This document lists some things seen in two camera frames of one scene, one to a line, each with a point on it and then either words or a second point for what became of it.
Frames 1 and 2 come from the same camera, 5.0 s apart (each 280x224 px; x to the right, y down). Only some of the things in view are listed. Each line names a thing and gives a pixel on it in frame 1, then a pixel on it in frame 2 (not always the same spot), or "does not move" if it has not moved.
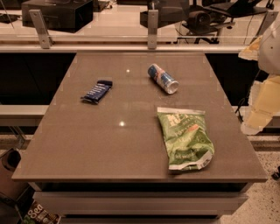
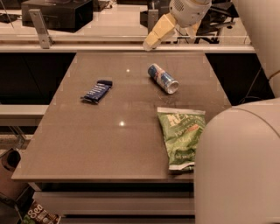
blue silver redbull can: (166, 82) does not move
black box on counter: (68, 16) does not move
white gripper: (270, 53) → (189, 13)
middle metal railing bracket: (152, 29) does not move
